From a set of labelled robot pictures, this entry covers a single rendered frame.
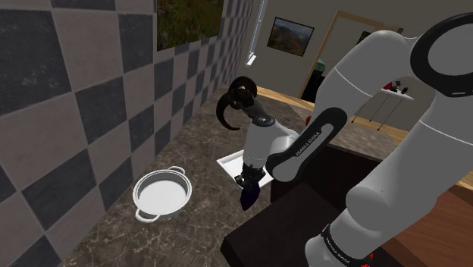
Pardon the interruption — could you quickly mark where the white square tray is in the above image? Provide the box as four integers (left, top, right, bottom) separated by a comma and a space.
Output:
216, 149, 274, 189

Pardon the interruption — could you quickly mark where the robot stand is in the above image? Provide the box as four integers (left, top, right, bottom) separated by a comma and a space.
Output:
220, 145, 406, 267

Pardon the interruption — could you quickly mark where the narrow window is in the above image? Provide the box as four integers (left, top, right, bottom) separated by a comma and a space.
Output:
245, 0, 268, 67

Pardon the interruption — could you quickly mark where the white side table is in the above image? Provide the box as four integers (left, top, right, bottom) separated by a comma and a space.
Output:
350, 78, 415, 131

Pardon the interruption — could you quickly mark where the wooden framed doorway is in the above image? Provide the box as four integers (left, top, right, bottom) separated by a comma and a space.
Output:
298, 10, 405, 103

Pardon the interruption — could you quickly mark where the white two-handled pot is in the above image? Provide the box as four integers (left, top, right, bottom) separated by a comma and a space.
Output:
132, 166, 193, 224

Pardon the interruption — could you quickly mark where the dark landscape wall picture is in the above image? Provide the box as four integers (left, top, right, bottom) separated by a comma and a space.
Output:
266, 17, 315, 58

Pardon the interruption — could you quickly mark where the green foliage wall picture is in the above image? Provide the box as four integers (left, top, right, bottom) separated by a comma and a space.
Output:
156, 0, 225, 52

